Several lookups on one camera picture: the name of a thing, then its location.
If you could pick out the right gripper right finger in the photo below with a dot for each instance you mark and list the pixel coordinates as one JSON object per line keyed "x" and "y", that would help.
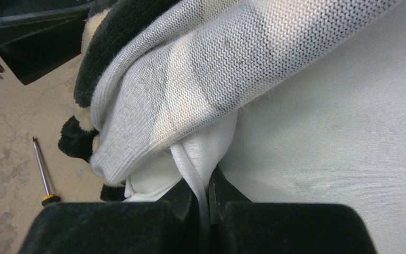
{"x": 241, "y": 226}

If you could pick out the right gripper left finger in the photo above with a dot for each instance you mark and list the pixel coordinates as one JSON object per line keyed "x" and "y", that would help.
{"x": 168, "y": 225}

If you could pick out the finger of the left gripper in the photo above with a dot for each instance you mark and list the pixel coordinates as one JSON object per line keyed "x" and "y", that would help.
{"x": 36, "y": 38}

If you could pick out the black floral pillowcase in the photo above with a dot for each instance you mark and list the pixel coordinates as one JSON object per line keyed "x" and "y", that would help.
{"x": 161, "y": 82}

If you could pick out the white pillow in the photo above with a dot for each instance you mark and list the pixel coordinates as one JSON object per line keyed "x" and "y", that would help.
{"x": 335, "y": 132}

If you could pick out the black yellow screwdriver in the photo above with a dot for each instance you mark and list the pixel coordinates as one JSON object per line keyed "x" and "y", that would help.
{"x": 50, "y": 196}

